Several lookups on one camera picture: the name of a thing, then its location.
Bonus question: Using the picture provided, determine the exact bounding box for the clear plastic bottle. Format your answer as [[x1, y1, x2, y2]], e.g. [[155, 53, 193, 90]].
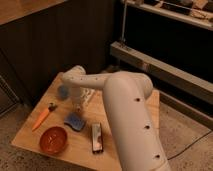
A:
[[82, 88, 95, 106]]

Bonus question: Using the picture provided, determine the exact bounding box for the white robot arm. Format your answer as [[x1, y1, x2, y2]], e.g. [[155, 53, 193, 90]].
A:
[[61, 66, 171, 171]]

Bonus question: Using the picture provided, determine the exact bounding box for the blue cup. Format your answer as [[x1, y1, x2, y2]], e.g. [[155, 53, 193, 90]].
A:
[[57, 85, 69, 100]]

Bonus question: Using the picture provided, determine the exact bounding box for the blue sponge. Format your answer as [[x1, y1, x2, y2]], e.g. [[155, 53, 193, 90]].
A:
[[64, 112, 86, 131]]

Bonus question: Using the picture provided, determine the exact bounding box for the orange toy carrot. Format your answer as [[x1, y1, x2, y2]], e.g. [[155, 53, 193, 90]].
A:
[[32, 103, 57, 131]]

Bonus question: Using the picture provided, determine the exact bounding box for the red bowl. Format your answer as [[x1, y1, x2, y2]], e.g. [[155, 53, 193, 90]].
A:
[[39, 126, 68, 155]]

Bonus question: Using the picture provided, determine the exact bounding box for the metal shelf rack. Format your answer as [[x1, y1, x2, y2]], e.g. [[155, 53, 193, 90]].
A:
[[110, 0, 213, 129]]

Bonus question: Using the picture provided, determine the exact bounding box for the black floor cable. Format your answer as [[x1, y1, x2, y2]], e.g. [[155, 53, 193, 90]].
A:
[[166, 129, 213, 161]]

